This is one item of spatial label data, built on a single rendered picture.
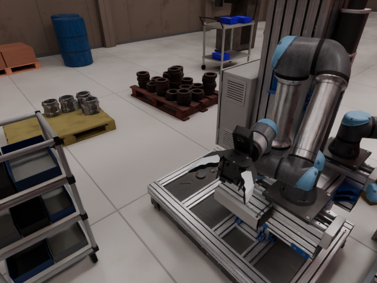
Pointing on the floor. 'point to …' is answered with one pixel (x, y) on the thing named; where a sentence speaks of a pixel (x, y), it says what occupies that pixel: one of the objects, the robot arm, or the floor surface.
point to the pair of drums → (72, 40)
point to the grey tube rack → (40, 209)
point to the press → (242, 44)
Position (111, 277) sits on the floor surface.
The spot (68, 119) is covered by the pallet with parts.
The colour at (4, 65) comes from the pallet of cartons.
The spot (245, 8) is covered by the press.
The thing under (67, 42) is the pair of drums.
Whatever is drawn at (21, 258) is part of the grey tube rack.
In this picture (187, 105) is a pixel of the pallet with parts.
